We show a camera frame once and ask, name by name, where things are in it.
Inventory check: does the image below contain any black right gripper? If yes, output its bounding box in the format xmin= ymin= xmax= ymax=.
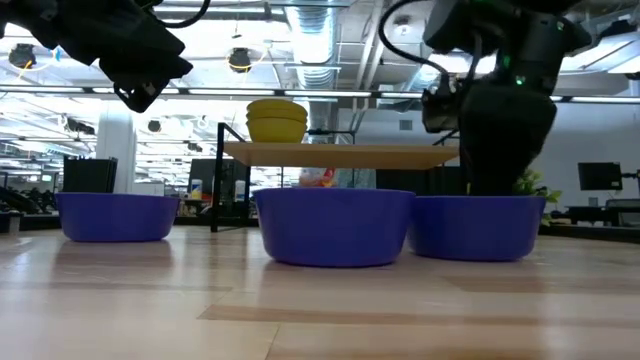
xmin=459 ymin=49 xmax=557 ymax=197

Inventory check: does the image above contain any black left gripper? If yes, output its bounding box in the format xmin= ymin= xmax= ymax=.
xmin=57 ymin=0 xmax=194 ymax=114

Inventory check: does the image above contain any black box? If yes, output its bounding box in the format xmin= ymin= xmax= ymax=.
xmin=62 ymin=156 xmax=120 ymax=195

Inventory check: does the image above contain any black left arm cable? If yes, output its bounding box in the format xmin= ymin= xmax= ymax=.
xmin=133 ymin=0 xmax=212 ymax=29

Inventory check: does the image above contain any dark office desk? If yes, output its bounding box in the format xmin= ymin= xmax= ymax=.
xmin=564 ymin=198 xmax=640 ymax=227

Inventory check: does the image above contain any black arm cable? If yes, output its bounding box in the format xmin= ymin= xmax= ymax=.
xmin=377 ymin=0 xmax=454 ymax=84
xmin=133 ymin=0 xmax=212 ymax=29

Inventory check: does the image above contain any silver ventilation duct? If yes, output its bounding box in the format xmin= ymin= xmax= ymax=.
xmin=284 ymin=4 xmax=341 ymax=132

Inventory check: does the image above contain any green potted plant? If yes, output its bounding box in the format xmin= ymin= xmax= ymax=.
xmin=512 ymin=168 xmax=564 ymax=226

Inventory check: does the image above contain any red and white bag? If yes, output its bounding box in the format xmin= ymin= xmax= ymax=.
xmin=298 ymin=167 xmax=337 ymax=190

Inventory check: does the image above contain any wooden shelf with black legs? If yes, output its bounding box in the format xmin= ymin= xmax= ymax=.
xmin=209 ymin=122 xmax=464 ymax=234

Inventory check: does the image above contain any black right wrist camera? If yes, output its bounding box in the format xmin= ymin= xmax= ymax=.
xmin=421 ymin=87 xmax=464 ymax=135

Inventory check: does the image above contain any long ceiling strip light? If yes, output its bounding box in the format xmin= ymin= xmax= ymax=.
xmin=549 ymin=93 xmax=640 ymax=105
xmin=0 ymin=85 xmax=375 ymax=99

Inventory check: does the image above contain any yellow patterned mini bowl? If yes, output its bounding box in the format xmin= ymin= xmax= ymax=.
xmin=246 ymin=112 xmax=309 ymax=145
xmin=245 ymin=98 xmax=310 ymax=121

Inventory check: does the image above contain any blue plastic mini bowl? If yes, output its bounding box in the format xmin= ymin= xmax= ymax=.
xmin=252 ymin=188 xmax=417 ymax=268
xmin=407 ymin=194 xmax=547 ymax=262
xmin=54 ymin=192 xmax=181 ymax=244

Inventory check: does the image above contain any black computer monitor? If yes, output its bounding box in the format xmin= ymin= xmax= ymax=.
xmin=578 ymin=161 xmax=624 ymax=192

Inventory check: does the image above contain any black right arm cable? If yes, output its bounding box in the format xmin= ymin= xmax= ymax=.
xmin=377 ymin=0 xmax=454 ymax=84

